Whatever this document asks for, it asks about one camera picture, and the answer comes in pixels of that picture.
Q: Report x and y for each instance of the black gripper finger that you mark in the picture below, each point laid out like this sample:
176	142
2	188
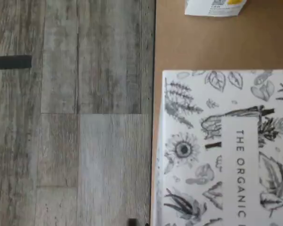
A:
132	222

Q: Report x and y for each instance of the black floor tape strip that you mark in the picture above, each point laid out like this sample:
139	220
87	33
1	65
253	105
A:
11	62

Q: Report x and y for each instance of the brown shelf board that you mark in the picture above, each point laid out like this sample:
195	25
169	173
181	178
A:
214	42

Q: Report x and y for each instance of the white box yellow strip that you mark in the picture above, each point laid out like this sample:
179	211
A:
202	153

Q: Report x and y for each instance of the white nut picture box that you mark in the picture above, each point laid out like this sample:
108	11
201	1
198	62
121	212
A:
214	8

